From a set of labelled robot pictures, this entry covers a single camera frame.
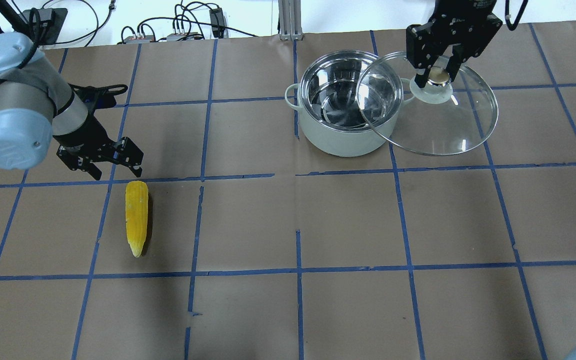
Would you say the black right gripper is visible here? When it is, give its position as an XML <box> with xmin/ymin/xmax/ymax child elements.
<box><xmin>406</xmin><ymin>0</ymin><xmax>503</xmax><ymax>89</ymax></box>

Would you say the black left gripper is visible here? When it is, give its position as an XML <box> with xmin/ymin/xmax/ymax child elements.
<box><xmin>55</xmin><ymin>114</ymin><xmax>144</xmax><ymax>181</ymax></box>

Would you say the yellow toy corn cob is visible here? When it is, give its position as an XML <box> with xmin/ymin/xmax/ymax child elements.
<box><xmin>125</xmin><ymin>180</ymin><xmax>149</xmax><ymax>258</ymax></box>

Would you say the glass pot lid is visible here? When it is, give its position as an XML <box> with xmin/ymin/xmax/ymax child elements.
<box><xmin>355</xmin><ymin>51</ymin><xmax>499</xmax><ymax>157</ymax></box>

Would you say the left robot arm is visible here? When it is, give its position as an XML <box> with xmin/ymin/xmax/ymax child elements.
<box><xmin>0</xmin><ymin>0</ymin><xmax>144</xmax><ymax>180</ymax></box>

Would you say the pale green steel pot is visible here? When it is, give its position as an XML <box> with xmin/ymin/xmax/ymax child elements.
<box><xmin>284</xmin><ymin>49</ymin><xmax>409</xmax><ymax>158</ymax></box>

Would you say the grey electronics box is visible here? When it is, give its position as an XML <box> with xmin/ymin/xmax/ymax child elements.
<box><xmin>118</xmin><ymin>32</ymin><xmax>153</xmax><ymax>44</ymax></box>

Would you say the black power adapter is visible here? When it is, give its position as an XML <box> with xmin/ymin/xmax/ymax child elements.
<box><xmin>209</xmin><ymin>7</ymin><xmax>227</xmax><ymax>39</ymax></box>

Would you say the aluminium frame post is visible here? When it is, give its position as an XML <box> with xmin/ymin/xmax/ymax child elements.
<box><xmin>278</xmin><ymin>0</ymin><xmax>304</xmax><ymax>41</ymax></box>

